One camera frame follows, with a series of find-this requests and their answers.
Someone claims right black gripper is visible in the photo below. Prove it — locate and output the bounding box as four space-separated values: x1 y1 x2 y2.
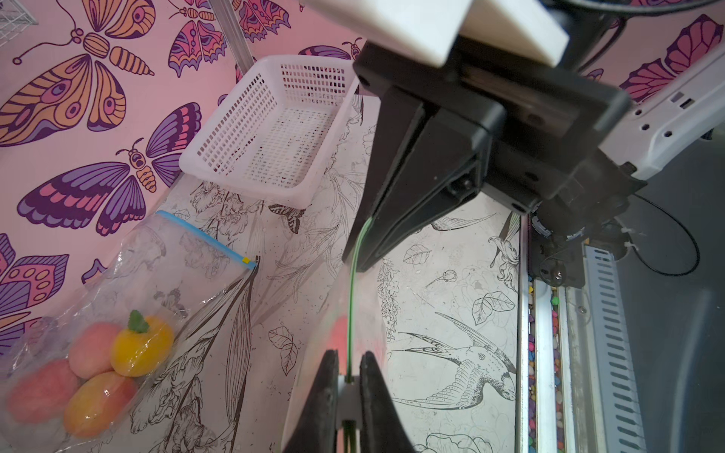
343 38 631 272

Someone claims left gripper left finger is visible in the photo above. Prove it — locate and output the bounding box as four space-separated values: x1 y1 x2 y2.
282 350 339 453

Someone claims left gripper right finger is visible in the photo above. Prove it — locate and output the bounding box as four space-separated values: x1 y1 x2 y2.
359 351 415 453

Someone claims green printed zip bag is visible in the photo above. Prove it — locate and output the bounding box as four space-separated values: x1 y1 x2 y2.
281 240 386 452

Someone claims yellow-orange peach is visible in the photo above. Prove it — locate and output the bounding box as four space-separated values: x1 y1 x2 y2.
111 310 174 378

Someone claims pink peach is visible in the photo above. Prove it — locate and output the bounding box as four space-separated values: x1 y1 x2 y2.
6 359 79 424

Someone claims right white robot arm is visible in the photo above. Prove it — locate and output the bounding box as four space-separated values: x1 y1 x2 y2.
343 38 724 287

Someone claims white plastic basket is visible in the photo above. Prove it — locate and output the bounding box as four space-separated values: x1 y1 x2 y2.
179 55 359 209

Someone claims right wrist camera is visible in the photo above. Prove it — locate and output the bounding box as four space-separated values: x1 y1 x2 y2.
305 0 569 68

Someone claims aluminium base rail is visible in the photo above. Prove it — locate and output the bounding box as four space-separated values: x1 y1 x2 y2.
514 218 647 452

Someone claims white wire wall basket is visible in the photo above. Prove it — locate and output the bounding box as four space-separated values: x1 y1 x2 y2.
0 0 38 46

